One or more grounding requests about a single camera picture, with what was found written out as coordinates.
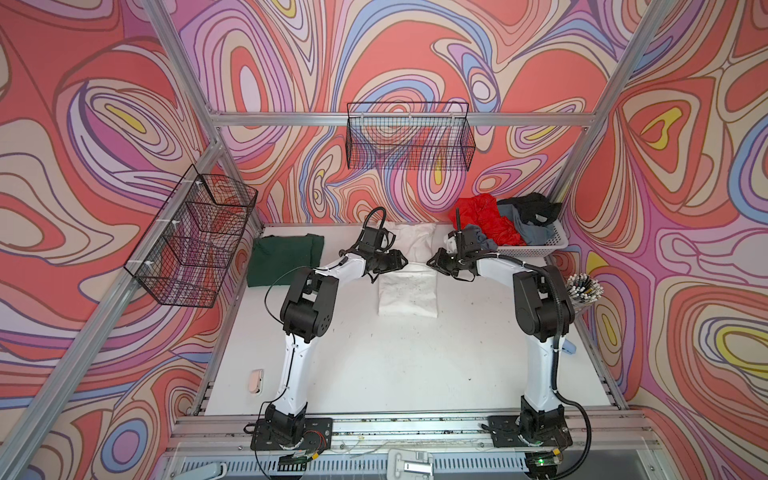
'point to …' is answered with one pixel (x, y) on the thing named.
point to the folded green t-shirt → (274, 259)
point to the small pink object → (255, 381)
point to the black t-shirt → (533, 207)
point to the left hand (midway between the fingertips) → (405, 258)
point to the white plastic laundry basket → (558, 239)
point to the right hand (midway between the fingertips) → (431, 266)
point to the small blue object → (569, 347)
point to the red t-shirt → (481, 210)
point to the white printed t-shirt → (411, 290)
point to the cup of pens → (582, 291)
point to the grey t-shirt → (531, 234)
